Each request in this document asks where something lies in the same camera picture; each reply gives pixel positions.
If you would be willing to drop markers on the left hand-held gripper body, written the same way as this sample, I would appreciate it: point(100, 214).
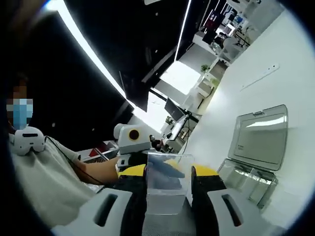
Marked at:
point(128, 145)

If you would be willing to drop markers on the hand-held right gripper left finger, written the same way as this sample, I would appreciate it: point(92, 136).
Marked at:
point(133, 196)

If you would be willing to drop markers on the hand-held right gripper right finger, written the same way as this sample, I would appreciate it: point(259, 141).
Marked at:
point(204, 196)

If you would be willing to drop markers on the clear plastic divider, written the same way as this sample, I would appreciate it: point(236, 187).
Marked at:
point(165, 196)

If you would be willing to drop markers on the clear grey guide fixture box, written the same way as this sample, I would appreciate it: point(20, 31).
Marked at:
point(258, 137)

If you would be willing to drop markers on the black hanging ceiling panel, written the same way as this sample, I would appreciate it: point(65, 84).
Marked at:
point(135, 93)

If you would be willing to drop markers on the black desk monitor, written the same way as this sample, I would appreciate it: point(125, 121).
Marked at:
point(173, 109)

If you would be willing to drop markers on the person's torso in grey shirt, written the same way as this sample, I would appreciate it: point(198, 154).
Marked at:
point(44, 184)

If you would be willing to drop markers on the white open shelf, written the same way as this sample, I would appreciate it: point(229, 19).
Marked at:
point(209, 91)

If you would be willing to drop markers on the white wearable device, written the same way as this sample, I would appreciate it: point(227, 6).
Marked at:
point(27, 140)

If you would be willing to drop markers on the small green potted plant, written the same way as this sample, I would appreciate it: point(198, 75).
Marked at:
point(205, 68)
point(214, 82)

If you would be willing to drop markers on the straight ceiling light strip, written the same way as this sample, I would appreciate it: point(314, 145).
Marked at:
point(183, 29)

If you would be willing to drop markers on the dark red wall screen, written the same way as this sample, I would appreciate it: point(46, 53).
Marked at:
point(212, 18)

